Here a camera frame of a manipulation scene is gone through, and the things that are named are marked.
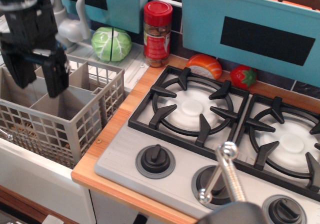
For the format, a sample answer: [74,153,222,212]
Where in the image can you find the middle black stove knob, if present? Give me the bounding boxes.
[191,165,238,206]

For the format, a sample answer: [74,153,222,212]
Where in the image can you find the grey toy faucet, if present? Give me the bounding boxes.
[51,0,91,53]

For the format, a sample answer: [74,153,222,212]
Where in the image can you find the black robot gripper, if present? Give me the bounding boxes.
[0,0,70,98]

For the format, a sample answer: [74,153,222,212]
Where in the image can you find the right black burner grate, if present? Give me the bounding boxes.
[236,94,320,201]

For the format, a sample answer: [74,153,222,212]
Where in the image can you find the black burner grate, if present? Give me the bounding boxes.
[128,66,249,155]
[236,94,320,201]

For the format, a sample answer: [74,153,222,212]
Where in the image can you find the orange salmon sushi toy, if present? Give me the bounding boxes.
[186,54,223,80]

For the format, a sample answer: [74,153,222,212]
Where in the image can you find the right black stove knob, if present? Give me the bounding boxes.
[262,195,307,224]

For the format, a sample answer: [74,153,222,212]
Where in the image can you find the left black burner grate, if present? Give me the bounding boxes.
[128,66,249,155]

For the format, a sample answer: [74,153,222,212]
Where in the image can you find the left black stove knob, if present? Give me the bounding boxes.
[135,144,176,180]

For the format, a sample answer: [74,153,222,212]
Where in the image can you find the white toy sink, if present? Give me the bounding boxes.
[0,40,146,224]

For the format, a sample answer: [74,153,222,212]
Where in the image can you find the grey plastic drying rack basket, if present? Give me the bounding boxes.
[0,61,125,168]

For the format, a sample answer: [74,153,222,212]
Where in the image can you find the grey toy stove top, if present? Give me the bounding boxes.
[94,66,320,224]

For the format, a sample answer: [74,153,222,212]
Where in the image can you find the grey camera mount base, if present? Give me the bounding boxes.
[197,202,268,224]

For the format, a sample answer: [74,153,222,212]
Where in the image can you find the green toy cabbage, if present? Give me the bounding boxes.
[91,27,132,62]

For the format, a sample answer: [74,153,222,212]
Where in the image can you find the black stove knob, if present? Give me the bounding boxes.
[262,195,307,224]
[135,144,176,180]
[191,165,238,206]

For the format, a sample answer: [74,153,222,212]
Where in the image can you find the red lid spice jar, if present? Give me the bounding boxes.
[143,0,173,67]

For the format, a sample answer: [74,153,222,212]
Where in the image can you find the red toy strawberry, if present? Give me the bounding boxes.
[230,65,258,89]

